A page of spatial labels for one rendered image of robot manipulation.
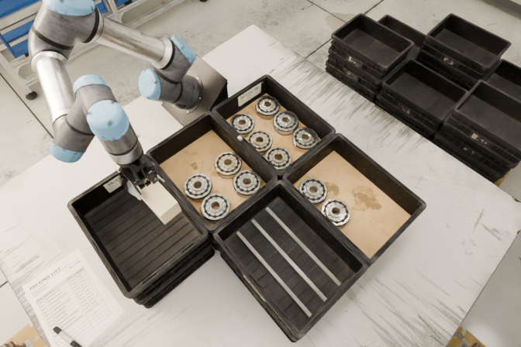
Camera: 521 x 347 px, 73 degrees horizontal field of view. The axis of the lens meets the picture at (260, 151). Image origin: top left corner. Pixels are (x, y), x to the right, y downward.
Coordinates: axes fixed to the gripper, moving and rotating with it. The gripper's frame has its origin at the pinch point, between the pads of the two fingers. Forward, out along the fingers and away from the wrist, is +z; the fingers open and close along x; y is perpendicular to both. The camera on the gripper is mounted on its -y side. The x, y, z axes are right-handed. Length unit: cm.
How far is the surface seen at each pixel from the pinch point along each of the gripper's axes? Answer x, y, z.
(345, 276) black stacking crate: 29, 57, 26
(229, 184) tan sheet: 24.7, 6.3, 25.9
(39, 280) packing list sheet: -45, -18, 39
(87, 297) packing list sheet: -36, -1, 39
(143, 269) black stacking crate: -15.9, 9.4, 26.0
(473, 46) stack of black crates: 207, 28, 60
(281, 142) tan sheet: 52, 7, 26
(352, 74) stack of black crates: 142, -14, 68
